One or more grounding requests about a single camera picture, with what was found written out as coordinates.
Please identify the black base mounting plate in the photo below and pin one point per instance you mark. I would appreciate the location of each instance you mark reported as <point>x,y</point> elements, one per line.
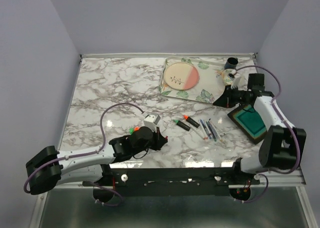
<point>173,189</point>

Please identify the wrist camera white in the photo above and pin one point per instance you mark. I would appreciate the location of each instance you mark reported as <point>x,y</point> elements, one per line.
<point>151,121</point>
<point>234,80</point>

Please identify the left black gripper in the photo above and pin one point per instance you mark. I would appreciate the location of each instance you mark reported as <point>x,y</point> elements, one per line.
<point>159,140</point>

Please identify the dark framed teal tray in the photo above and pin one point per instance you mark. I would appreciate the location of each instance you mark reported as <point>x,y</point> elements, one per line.
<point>250,122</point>

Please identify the yellow capped marker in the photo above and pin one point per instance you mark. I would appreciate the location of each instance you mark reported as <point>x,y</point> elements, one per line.
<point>219,133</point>

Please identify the cream and pink plate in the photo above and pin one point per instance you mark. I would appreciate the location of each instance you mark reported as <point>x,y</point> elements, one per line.
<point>181,76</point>

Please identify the dark blue cup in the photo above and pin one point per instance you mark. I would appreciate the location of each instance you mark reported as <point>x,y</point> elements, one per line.
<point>231,63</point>

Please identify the red capped white pen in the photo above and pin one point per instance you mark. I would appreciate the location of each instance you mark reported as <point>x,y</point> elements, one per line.
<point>203,129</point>

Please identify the purple pen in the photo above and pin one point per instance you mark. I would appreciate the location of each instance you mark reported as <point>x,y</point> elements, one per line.
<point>213,128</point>

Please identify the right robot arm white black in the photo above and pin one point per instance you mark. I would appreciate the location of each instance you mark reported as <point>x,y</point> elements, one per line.
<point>283,144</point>

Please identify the pink capped white pen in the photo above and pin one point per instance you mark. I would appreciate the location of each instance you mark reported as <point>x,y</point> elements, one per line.
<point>199,133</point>

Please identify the teal acrylic marker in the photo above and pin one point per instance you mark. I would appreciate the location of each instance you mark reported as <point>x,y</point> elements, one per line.
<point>211,130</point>

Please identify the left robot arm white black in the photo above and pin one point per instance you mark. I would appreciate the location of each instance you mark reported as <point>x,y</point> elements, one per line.
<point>51,167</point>

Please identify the green highlighter black body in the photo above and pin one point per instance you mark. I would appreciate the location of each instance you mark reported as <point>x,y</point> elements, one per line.
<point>182,125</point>

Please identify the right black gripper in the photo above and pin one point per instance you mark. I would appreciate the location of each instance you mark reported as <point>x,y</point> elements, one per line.
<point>225,100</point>

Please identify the blue pen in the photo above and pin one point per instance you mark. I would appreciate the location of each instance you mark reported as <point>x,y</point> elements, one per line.
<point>209,134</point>

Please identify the floral ceramic bowl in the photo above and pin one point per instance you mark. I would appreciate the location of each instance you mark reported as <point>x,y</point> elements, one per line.
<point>225,73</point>

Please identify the aluminium front rail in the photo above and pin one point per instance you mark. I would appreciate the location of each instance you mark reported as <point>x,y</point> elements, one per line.
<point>282,176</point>

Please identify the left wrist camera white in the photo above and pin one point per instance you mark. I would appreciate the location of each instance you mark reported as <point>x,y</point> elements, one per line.
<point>151,121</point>

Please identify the floral rectangular tray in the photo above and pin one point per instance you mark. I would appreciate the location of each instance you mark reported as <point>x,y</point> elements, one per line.
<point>209,88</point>

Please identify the orange highlighter black body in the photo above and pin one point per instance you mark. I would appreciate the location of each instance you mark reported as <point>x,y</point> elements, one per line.
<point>191,121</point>

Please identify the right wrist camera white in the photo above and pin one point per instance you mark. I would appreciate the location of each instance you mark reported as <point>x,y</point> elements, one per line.
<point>234,80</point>

